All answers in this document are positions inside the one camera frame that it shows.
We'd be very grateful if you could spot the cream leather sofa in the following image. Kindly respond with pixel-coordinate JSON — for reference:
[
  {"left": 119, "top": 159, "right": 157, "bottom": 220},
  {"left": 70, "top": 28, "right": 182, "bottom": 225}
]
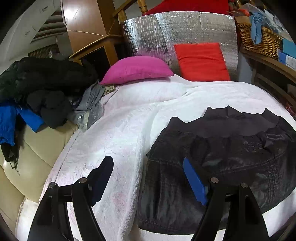
[{"left": 1, "top": 121, "right": 78, "bottom": 240}]

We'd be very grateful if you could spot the wooden side table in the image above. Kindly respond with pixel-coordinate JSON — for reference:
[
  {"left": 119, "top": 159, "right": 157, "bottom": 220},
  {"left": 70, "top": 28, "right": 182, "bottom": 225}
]
[{"left": 240, "top": 47, "right": 295, "bottom": 115}]

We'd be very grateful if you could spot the black clothes pile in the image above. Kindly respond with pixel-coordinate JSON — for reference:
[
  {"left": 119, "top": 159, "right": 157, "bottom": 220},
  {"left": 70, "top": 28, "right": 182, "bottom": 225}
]
[{"left": 1, "top": 57, "right": 96, "bottom": 167}]

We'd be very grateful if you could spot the red blanket on railing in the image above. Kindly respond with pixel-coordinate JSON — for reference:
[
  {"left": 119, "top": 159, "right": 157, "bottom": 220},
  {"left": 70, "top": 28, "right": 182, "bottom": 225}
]
[{"left": 142, "top": 0, "right": 229, "bottom": 16}]

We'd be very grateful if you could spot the light blue cloth in basket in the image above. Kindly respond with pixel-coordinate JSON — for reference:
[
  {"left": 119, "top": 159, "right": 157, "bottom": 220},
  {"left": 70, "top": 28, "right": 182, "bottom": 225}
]
[{"left": 249, "top": 12, "right": 265, "bottom": 45}]

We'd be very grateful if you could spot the blue garment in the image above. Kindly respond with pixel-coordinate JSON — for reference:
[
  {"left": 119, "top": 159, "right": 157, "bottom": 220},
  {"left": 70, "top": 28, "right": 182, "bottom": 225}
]
[{"left": 1, "top": 104, "right": 45, "bottom": 146}]

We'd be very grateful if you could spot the red pillow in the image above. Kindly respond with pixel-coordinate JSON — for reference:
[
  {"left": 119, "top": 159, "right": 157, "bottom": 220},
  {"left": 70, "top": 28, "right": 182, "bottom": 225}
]
[{"left": 174, "top": 43, "right": 230, "bottom": 81}]

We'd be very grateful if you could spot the wooden pillar cabinet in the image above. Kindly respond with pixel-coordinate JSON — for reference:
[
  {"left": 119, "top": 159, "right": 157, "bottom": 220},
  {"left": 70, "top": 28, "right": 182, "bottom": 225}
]
[{"left": 61, "top": 0, "right": 122, "bottom": 66}]

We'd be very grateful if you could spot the silver foil insulation board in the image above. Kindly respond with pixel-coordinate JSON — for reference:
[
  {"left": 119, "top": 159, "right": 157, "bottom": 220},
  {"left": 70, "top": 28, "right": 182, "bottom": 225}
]
[{"left": 122, "top": 11, "right": 238, "bottom": 81}]

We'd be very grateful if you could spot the wicker basket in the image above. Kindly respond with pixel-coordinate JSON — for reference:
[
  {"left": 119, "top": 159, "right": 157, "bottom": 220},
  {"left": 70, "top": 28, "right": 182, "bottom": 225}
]
[{"left": 237, "top": 23, "right": 283, "bottom": 60}]

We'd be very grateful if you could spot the blue fashion box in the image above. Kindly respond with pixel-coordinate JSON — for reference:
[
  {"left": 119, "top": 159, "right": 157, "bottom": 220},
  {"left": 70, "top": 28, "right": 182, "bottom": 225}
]
[{"left": 277, "top": 39, "right": 296, "bottom": 70}]

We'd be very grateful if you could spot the magenta pillow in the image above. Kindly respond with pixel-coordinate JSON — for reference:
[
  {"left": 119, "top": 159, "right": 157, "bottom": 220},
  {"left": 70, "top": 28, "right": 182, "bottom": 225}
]
[{"left": 101, "top": 56, "right": 174, "bottom": 85}]

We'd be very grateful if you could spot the white embossed bed blanket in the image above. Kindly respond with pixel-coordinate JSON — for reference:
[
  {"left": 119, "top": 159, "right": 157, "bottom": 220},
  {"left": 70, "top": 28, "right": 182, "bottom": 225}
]
[{"left": 14, "top": 74, "right": 296, "bottom": 241}]

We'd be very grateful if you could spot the black quilted jacket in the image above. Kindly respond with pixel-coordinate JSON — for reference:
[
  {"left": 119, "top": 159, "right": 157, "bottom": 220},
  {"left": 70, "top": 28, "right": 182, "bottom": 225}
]
[{"left": 137, "top": 106, "right": 295, "bottom": 235}]

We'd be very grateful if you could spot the wooden stair railing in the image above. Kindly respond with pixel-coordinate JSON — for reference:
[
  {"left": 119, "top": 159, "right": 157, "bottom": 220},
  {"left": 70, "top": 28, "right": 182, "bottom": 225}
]
[{"left": 112, "top": 0, "right": 147, "bottom": 23}]

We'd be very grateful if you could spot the grey garment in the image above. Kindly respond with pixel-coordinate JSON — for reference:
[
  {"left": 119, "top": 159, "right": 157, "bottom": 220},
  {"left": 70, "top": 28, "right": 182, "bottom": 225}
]
[{"left": 67, "top": 82, "right": 105, "bottom": 132}]

